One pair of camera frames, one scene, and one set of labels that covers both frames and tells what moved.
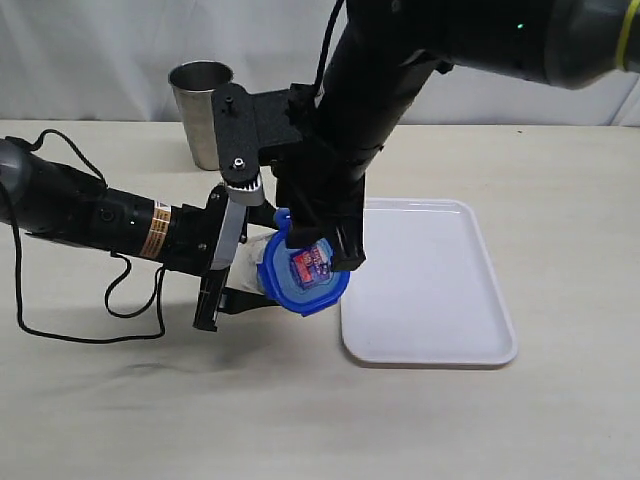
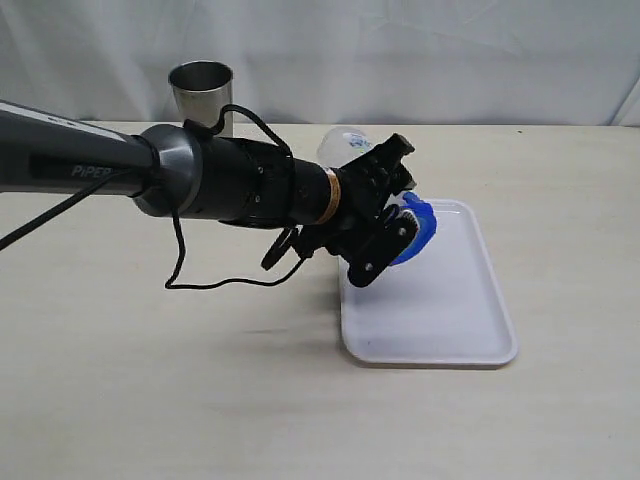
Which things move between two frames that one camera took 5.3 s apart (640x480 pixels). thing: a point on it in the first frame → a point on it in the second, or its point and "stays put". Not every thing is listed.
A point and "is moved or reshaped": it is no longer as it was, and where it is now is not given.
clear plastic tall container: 244,273 is moved or reshaped
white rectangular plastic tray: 429,292 stays put
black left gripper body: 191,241 → 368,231
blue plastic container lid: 301,278 → 426,218
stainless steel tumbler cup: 194,83 stays put
